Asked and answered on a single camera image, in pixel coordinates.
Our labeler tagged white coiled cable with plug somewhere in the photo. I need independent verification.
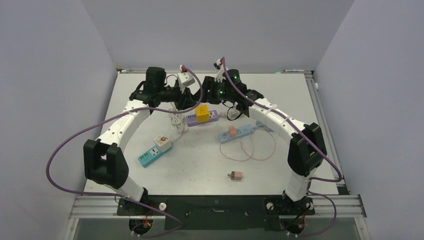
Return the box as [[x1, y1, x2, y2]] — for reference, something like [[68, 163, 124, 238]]
[[220, 107, 242, 121]]

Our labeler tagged aluminium front frame rail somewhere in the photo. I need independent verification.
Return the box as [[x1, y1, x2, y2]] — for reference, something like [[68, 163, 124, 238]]
[[69, 195, 367, 219]]

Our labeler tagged light blue power strip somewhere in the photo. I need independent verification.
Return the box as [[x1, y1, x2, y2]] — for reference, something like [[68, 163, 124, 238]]
[[218, 124, 254, 144]]

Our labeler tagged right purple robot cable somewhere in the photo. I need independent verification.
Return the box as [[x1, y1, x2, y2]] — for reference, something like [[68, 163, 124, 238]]
[[220, 56, 344, 238]]

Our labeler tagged purple power strip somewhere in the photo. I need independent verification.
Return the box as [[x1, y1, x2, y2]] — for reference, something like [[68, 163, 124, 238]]
[[185, 109, 220, 128]]

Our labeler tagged yellow cube socket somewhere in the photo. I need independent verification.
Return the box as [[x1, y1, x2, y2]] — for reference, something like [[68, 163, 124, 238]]
[[194, 104, 210, 123]]

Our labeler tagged teal power strip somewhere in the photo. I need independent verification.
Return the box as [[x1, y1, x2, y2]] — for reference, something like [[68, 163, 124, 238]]
[[138, 146, 173, 168]]

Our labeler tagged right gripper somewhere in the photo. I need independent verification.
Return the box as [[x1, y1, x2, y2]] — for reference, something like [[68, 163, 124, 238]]
[[193, 77, 234, 106]]

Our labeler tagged brown wall charger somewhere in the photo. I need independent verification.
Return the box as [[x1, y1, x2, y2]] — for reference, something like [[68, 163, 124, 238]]
[[227, 171, 243, 181]]

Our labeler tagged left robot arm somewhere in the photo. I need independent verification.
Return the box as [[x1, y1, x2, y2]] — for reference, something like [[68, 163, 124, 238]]
[[83, 65, 204, 215]]

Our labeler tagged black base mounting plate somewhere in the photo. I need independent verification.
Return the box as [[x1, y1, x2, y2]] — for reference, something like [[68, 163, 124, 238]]
[[116, 195, 315, 231]]

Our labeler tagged aluminium right frame rail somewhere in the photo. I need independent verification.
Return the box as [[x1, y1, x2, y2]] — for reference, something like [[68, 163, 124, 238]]
[[304, 70, 342, 172]]

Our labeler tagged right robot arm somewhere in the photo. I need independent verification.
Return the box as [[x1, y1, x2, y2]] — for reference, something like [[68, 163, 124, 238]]
[[193, 69, 328, 214]]

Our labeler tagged aluminium frame rail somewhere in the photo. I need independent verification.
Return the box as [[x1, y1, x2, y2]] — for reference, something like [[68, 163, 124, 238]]
[[69, 195, 367, 219], [304, 70, 342, 172]]

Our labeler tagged white coiled cable left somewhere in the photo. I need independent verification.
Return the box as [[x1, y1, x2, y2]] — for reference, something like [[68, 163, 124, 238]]
[[168, 105, 189, 143]]

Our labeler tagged white cube socket adapter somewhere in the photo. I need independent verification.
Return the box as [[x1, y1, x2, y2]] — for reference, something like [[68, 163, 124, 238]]
[[153, 135, 172, 152]]

